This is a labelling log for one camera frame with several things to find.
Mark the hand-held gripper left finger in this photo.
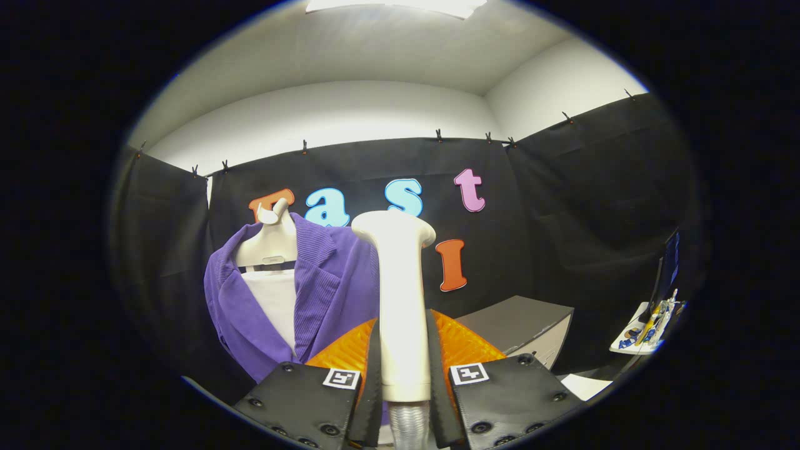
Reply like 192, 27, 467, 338
232, 317, 384, 450

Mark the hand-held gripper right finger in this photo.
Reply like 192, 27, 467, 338
426, 308, 586, 450

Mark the white garment steamer head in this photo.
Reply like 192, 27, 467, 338
351, 210, 437, 403

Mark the purple corduroy jacket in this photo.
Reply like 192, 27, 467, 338
204, 212, 382, 383

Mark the grey top drawer cabinet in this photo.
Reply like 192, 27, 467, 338
455, 295, 574, 371

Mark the white paper sheet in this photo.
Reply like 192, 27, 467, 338
559, 373, 613, 401

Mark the white side table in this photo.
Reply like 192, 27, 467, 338
609, 300, 688, 356

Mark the black backdrop cloth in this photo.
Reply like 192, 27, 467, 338
109, 91, 701, 401

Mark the blue and yellow clutter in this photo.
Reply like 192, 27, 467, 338
619, 289, 685, 348

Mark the row of black backdrop clips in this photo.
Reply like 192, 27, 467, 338
136, 89, 635, 179

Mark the dark computer monitor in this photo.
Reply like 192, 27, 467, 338
650, 228, 682, 307

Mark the wide ceiling light panel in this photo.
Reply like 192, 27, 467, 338
305, 0, 488, 19

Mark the clear ribbed steamer hose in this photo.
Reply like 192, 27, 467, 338
389, 400, 432, 450

